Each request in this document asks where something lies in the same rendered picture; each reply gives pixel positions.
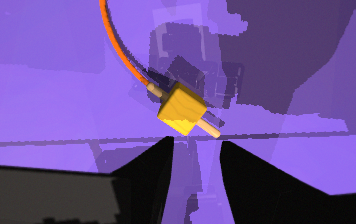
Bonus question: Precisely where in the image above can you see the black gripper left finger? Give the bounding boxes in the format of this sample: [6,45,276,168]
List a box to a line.
[0,136,174,224]

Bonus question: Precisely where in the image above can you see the light wooden stick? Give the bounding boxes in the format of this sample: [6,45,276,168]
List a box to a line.
[99,0,220,138]

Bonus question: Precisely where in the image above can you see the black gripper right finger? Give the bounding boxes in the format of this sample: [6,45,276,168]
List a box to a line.
[220,141,356,224]

